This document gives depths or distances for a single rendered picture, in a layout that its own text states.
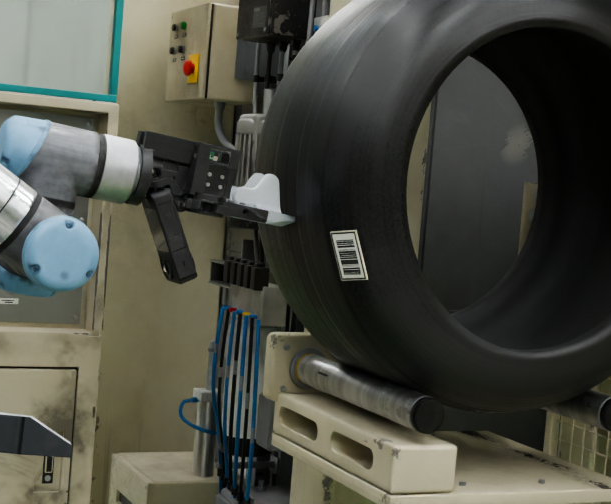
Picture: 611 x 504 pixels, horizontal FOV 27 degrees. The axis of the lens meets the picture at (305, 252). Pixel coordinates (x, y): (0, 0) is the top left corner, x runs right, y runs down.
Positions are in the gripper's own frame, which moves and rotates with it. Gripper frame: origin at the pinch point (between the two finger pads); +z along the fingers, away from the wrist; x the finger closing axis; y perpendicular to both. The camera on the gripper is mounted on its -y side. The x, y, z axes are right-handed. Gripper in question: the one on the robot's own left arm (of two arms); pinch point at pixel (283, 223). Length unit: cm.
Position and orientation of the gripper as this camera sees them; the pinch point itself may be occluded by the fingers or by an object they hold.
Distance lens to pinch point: 153.2
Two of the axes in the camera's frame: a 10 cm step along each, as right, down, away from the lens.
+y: 1.9, -9.8, 0.0
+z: 8.9, 1.7, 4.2
